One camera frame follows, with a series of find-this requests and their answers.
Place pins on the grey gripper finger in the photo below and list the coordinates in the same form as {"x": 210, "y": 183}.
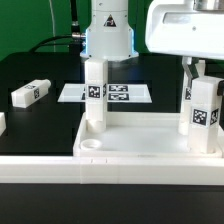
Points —
{"x": 220, "y": 88}

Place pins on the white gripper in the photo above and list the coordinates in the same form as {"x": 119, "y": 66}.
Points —
{"x": 193, "y": 28}

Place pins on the white fiducial marker sheet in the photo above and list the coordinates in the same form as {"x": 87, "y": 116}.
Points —
{"x": 127, "y": 93}

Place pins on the white fence left bar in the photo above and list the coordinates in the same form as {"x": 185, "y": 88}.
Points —
{"x": 2, "y": 123}

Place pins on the white fence front bar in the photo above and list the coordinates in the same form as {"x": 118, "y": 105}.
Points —
{"x": 174, "y": 171}

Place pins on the white desk tabletop tray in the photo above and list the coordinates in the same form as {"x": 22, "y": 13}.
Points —
{"x": 138, "y": 135}

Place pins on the white fence bar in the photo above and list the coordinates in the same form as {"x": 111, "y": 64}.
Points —
{"x": 174, "y": 171}
{"x": 2, "y": 123}

